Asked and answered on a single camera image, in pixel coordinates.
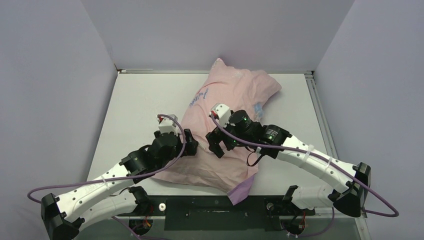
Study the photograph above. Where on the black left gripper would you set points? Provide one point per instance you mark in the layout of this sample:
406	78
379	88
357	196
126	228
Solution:
191	144

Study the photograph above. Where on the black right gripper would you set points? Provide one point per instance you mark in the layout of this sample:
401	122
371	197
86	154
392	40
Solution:
214	138

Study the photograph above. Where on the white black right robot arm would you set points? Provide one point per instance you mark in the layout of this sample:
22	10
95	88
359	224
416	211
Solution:
346	185

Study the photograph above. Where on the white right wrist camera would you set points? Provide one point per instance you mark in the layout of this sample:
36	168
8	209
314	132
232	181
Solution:
221	112

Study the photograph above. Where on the aluminium frame rail right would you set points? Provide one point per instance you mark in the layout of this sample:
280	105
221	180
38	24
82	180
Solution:
322	120

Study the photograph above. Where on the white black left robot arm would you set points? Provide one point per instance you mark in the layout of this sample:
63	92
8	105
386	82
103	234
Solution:
116	191

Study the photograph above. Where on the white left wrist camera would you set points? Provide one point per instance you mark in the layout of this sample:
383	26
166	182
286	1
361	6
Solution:
168	125

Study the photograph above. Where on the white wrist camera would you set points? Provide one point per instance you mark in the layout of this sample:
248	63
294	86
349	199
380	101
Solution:
221	112
168	125

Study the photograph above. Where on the metal rail at back wall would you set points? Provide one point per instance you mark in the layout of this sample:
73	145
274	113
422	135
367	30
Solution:
153	71

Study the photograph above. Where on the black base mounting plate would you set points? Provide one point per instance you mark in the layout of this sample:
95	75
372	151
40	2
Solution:
217	213

